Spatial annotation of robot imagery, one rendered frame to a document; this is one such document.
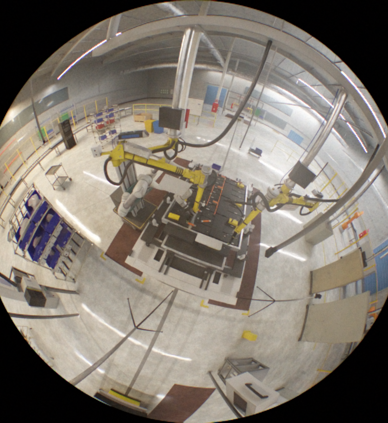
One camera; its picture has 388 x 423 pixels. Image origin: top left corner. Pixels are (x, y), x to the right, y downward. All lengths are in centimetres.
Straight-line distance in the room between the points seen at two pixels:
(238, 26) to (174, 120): 103
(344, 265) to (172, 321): 455
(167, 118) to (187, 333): 324
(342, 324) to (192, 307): 391
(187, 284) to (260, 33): 265
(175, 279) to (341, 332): 431
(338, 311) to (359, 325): 88
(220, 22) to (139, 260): 267
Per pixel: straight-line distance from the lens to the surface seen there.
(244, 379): 246
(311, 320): 478
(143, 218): 273
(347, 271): 449
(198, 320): 277
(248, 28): 127
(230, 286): 196
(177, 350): 301
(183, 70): 123
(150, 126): 744
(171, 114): 117
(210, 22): 132
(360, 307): 424
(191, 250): 171
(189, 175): 126
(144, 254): 187
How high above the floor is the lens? 262
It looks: 55 degrees down
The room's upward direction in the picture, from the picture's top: 16 degrees clockwise
